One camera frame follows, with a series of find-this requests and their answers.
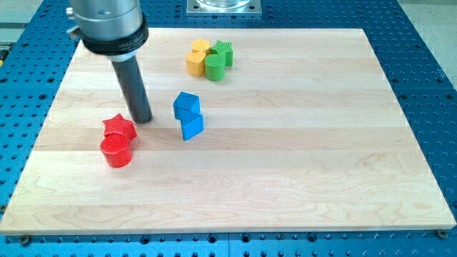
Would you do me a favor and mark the yellow heart block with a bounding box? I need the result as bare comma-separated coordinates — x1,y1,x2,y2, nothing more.
185,51,206,77

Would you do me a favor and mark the yellow hexagon block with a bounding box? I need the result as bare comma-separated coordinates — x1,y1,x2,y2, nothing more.
191,39,211,55

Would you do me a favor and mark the board clamp screw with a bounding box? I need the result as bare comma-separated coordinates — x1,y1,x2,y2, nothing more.
436,229,448,238
19,235,31,246

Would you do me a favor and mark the green star block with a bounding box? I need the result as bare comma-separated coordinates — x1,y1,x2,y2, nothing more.
211,41,233,66

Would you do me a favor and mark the red cylinder block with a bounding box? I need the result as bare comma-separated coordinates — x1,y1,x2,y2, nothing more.
100,134,132,168

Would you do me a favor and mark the left board clamp screw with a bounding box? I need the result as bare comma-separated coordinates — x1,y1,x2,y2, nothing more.
19,235,31,246

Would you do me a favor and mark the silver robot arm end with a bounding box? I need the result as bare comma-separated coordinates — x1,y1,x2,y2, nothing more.
66,0,149,62

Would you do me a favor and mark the blue perforated table plate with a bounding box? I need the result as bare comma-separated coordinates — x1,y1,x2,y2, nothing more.
1,1,456,256

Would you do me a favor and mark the red star block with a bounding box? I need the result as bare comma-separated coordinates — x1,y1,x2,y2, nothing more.
103,114,137,141

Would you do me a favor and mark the green cylinder block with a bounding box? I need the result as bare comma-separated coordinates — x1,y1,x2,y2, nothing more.
204,54,225,81

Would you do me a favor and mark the blue triangle block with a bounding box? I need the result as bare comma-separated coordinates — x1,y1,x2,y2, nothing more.
181,111,204,141

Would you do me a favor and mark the blue cube block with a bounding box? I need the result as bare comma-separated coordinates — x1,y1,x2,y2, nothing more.
173,91,201,120

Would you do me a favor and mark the right board clamp screw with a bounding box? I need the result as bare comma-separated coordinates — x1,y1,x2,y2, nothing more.
436,229,448,238

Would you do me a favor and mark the light wooden board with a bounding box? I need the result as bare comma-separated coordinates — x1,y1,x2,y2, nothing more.
1,28,456,235

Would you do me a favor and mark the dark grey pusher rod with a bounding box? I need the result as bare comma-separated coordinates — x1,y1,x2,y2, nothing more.
112,56,152,124

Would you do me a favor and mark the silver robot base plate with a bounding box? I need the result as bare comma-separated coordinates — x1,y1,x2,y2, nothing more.
186,0,262,17

